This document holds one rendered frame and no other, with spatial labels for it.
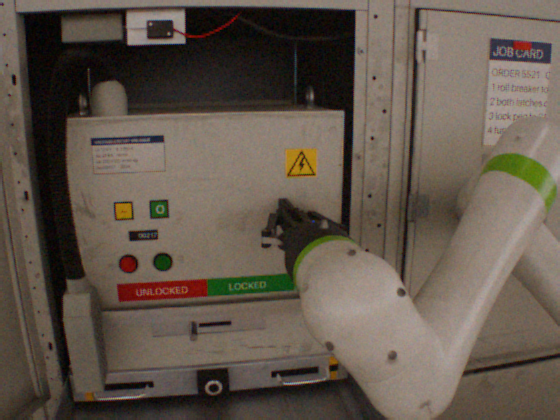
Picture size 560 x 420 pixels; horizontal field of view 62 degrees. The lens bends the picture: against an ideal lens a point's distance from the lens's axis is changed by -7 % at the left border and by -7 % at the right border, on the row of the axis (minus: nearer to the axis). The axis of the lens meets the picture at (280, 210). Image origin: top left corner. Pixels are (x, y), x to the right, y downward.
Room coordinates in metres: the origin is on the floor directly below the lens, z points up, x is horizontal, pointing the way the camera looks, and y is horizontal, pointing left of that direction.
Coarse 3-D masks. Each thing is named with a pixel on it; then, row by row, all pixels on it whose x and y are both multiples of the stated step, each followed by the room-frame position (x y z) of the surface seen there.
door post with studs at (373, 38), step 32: (384, 0) 0.92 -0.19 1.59; (384, 32) 0.92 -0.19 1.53; (384, 64) 0.92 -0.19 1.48; (384, 96) 0.92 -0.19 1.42; (384, 128) 0.92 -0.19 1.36; (352, 160) 0.92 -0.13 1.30; (384, 160) 0.92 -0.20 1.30; (352, 192) 0.92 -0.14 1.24; (384, 192) 0.92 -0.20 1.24; (352, 224) 0.92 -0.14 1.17
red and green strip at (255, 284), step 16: (128, 288) 0.79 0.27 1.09; (144, 288) 0.80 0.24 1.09; (160, 288) 0.80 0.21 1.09; (176, 288) 0.81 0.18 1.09; (192, 288) 0.82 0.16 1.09; (208, 288) 0.82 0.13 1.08; (224, 288) 0.83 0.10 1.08; (240, 288) 0.83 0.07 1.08; (256, 288) 0.84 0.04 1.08; (272, 288) 0.84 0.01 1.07; (288, 288) 0.85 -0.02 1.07
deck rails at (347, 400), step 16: (64, 384) 0.75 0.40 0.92; (336, 384) 0.86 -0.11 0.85; (352, 384) 0.84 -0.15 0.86; (64, 400) 0.72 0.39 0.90; (352, 400) 0.80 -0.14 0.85; (368, 400) 0.75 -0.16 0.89; (64, 416) 0.70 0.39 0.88; (80, 416) 0.74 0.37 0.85; (352, 416) 0.75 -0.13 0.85; (368, 416) 0.75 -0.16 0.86; (384, 416) 0.68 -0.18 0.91
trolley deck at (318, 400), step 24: (312, 384) 0.86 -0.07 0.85; (96, 408) 0.77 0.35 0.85; (120, 408) 0.77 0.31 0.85; (144, 408) 0.78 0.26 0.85; (168, 408) 0.78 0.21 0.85; (192, 408) 0.78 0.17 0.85; (216, 408) 0.78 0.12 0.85; (240, 408) 0.78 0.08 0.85; (264, 408) 0.79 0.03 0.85; (288, 408) 0.79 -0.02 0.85; (312, 408) 0.78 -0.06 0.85; (336, 408) 0.78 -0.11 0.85
